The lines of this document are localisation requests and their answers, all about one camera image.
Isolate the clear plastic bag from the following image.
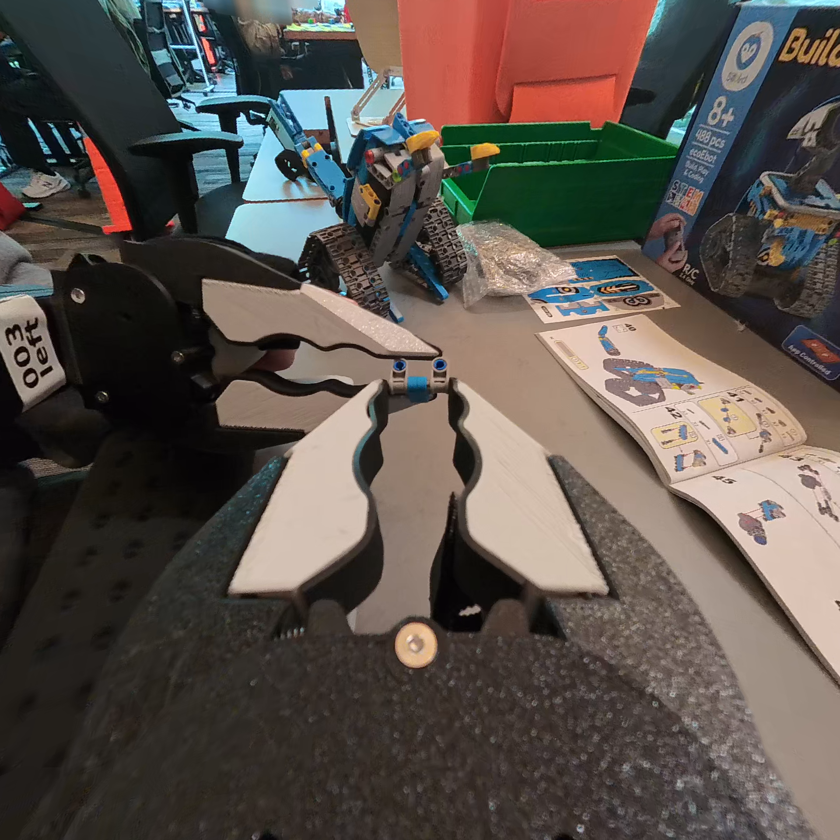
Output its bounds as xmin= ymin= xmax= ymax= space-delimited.
xmin=455 ymin=220 xmax=580 ymax=311

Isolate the blue tracked toy robot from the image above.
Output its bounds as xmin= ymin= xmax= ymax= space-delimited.
xmin=298 ymin=118 xmax=502 ymax=324

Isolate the black mesh chair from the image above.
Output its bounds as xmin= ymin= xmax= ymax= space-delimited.
xmin=619 ymin=0 xmax=746 ymax=140

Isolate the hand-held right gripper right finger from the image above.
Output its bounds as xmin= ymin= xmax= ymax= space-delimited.
xmin=448 ymin=379 xmax=611 ymax=616

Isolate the person's dark hoodie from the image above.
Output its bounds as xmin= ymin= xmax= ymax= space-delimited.
xmin=0 ymin=420 xmax=47 ymax=651

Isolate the green storage bin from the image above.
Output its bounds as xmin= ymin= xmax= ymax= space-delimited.
xmin=438 ymin=120 xmax=681 ymax=250

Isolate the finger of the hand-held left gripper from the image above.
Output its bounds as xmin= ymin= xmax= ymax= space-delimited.
xmin=202 ymin=279 xmax=442 ymax=360
xmin=217 ymin=373 xmax=371 ymax=439

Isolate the instruction booklet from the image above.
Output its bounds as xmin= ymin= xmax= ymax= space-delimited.
xmin=535 ymin=314 xmax=840 ymax=689

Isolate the person's left forearm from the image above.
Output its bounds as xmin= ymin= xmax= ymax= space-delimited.
xmin=0 ymin=231 xmax=55 ymax=304

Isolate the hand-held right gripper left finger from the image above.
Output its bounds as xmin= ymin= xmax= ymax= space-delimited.
xmin=227 ymin=379 xmax=388 ymax=616

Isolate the dark perforated panel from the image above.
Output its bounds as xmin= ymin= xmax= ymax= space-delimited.
xmin=0 ymin=427 xmax=277 ymax=840

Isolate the dark blue toy set box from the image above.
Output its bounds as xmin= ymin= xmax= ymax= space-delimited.
xmin=640 ymin=0 xmax=840 ymax=383

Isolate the black office chair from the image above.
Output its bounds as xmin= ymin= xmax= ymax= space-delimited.
xmin=0 ymin=0 xmax=278 ymax=242

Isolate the grey desk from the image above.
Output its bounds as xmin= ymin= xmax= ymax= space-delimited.
xmin=249 ymin=239 xmax=840 ymax=840

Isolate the blue sticker sheet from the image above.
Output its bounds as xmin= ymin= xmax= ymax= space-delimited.
xmin=524 ymin=256 xmax=682 ymax=325

